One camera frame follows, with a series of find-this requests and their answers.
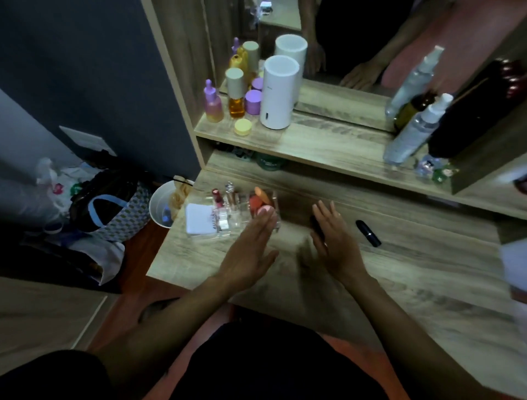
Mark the person's right hand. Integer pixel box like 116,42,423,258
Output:
311,200,369,286

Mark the person's left hand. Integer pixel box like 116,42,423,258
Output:
216,207,281,292

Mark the person's right forearm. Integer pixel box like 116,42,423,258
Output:
342,270,509,400

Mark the person's left forearm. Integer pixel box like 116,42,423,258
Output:
92,274,248,400

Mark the black cosmetic tube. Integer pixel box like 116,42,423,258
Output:
309,214,326,240

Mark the clear acrylic makeup organizer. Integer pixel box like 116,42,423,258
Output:
184,186,283,240

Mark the black lipstick tube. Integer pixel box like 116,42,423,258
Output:
356,220,382,248

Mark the orange makeup sponge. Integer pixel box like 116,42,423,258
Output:
249,187,275,215

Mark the white square compact case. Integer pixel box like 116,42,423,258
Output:
185,204,219,236

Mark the green jar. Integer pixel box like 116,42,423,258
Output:
256,152,288,171

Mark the wooden vanity shelf unit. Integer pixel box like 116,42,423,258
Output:
141,0,527,221

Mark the person's black clothing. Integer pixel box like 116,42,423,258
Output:
0,307,392,400

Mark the white round bin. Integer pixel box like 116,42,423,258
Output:
148,180,195,230

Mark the small clear glass bottle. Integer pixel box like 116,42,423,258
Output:
415,155,440,179

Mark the small green trinket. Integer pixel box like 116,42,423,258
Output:
431,165,459,184

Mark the clear spray bottle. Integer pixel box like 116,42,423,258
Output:
382,93,454,166

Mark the purple jar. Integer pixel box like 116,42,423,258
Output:
245,89,263,116

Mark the white cylindrical humidifier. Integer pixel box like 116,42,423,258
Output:
260,55,300,131

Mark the patterned tote bag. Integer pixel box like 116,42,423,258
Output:
68,168,152,244

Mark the dark amber bottle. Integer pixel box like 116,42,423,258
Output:
394,91,438,133

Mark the pink purple dropper bottle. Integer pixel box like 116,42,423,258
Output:
203,79,225,124

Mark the amber bottle with white cap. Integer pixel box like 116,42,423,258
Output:
225,68,247,120

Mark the white plastic bag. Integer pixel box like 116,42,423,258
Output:
25,224,126,287

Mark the white paper sheet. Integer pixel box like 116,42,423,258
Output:
499,238,527,294

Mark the mirror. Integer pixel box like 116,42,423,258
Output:
204,0,527,133

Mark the black pouch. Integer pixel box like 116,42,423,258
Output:
427,59,527,160

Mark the light wooden cabinet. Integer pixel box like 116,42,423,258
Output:
0,275,110,376

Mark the white wall plate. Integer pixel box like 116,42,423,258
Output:
59,125,118,157

